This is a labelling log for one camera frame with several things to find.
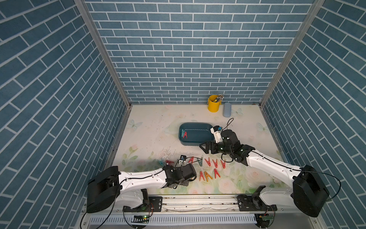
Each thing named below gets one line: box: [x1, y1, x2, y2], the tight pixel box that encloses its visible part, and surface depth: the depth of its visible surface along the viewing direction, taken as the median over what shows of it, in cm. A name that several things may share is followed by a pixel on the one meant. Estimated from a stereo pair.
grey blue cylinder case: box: [223, 102, 232, 118], surface depth 118 cm
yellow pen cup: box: [207, 94, 222, 113], surface depth 116 cm
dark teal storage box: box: [178, 122, 216, 146], surface depth 104 cm
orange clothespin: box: [203, 171, 213, 182], surface depth 85 cm
